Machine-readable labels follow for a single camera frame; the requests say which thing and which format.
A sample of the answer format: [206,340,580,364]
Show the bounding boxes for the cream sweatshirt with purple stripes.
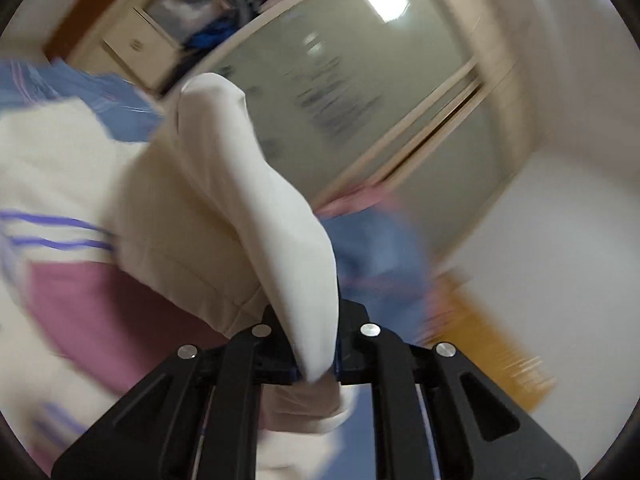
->
[0,73,358,480]

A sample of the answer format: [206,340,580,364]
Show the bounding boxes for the frosted glass sliding wardrobe doors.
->
[160,0,531,266]

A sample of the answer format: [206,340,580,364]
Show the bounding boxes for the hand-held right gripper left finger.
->
[51,305,301,480]

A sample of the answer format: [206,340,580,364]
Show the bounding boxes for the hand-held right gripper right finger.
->
[334,299,581,480]

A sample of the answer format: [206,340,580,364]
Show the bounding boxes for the cream bedside cabinet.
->
[102,7,183,91]

